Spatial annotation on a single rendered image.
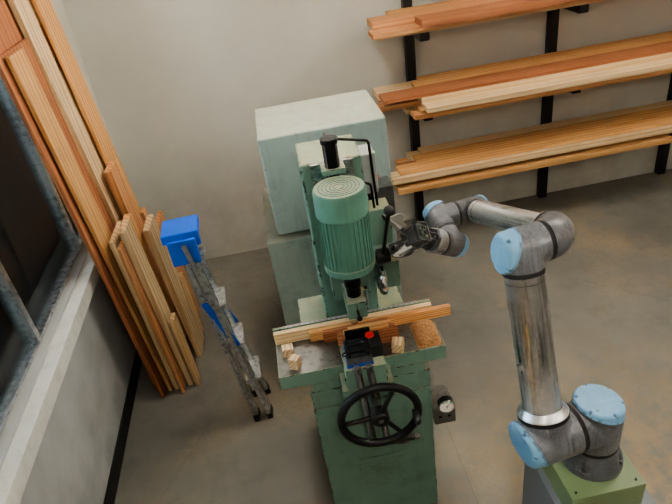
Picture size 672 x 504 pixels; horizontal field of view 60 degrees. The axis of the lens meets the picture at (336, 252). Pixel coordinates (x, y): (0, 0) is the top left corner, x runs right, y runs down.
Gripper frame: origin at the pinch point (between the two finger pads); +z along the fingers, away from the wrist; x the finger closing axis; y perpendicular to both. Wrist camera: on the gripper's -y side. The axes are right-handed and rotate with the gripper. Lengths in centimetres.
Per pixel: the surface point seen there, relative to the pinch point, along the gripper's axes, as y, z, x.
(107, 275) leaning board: -151, 36, -46
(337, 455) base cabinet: -70, -21, 60
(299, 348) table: -51, 3, 22
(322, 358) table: -43, 0, 28
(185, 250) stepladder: -90, 25, -33
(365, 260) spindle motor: -9.7, 1.6, 4.7
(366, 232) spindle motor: -2.6, 5.4, -1.8
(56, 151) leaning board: -112, 70, -86
